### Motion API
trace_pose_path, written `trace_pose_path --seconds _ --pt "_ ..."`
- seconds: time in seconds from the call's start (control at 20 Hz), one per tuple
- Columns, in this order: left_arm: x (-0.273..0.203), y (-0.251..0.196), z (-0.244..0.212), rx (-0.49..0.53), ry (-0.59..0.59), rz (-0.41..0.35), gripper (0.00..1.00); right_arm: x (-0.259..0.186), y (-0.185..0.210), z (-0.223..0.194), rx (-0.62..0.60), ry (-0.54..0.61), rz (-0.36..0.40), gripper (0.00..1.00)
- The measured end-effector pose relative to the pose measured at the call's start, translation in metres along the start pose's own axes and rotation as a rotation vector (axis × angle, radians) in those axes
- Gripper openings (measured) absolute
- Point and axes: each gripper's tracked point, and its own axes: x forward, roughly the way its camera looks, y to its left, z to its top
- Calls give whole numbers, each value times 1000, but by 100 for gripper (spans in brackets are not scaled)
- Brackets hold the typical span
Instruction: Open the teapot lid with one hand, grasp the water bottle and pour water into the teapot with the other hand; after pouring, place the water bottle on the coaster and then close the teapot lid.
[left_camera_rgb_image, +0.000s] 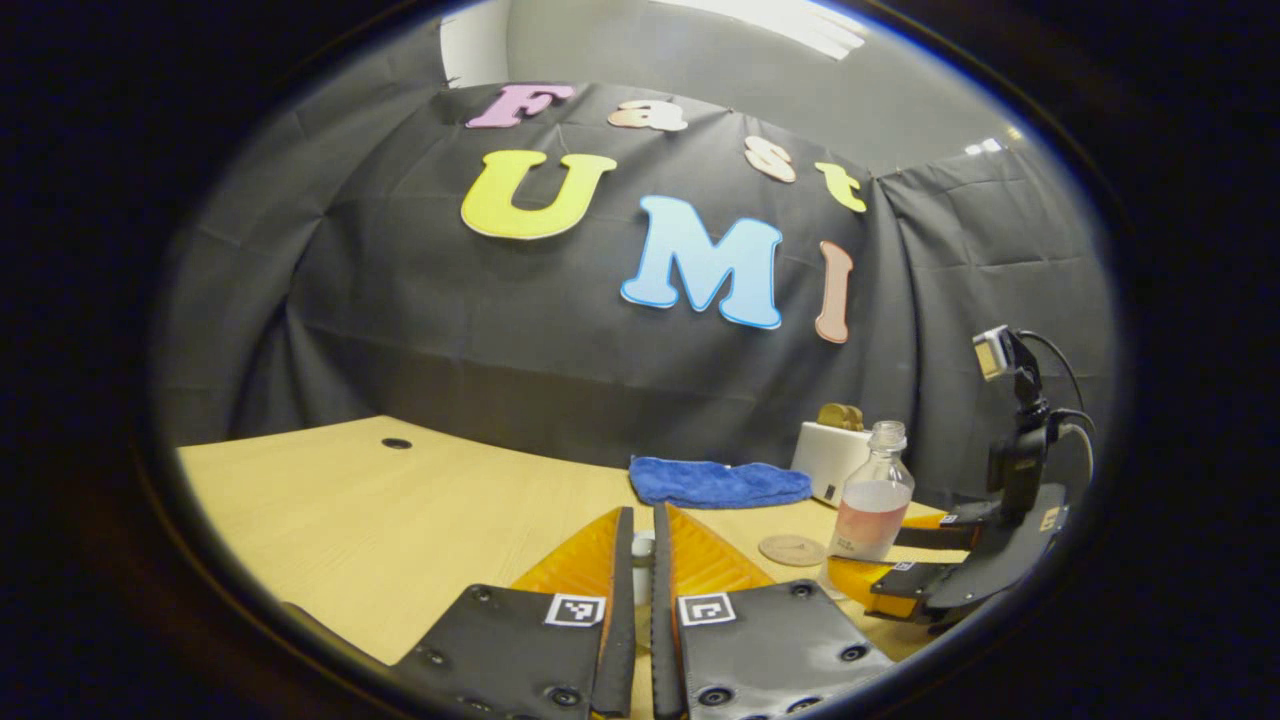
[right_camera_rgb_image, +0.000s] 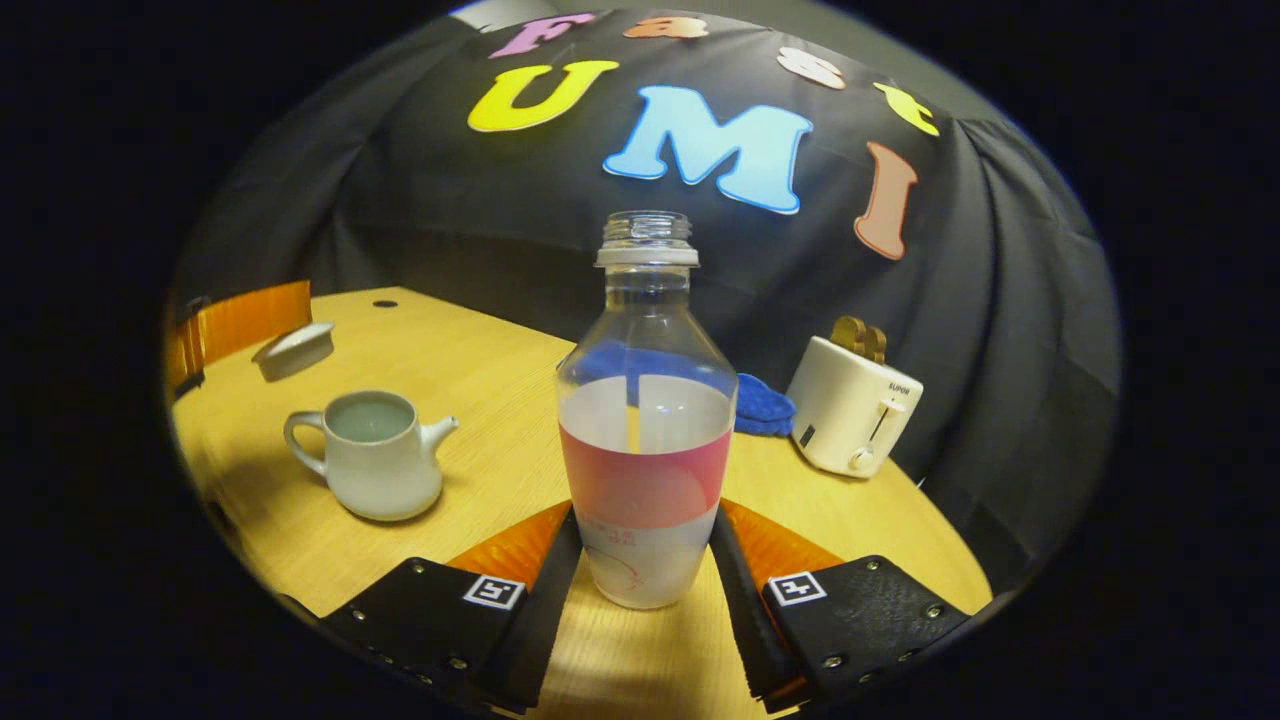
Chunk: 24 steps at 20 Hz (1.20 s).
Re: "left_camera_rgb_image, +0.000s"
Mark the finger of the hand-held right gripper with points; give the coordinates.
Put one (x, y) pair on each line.
(950, 530)
(890, 585)

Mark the blue towel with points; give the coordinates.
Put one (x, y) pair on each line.
(715, 482)

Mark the white toaster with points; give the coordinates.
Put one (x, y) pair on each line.
(825, 460)

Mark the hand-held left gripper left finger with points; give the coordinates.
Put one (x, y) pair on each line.
(625, 620)

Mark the black backdrop cloth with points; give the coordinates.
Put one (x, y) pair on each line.
(500, 330)

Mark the clear water bottle pink label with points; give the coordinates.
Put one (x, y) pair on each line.
(870, 510)

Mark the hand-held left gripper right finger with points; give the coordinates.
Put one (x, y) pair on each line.
(661, 640)

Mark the round brown coaster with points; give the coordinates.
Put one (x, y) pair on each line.
(790, 550)

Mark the brown toast slice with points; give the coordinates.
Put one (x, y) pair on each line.
(832, 416)
(856, 419)

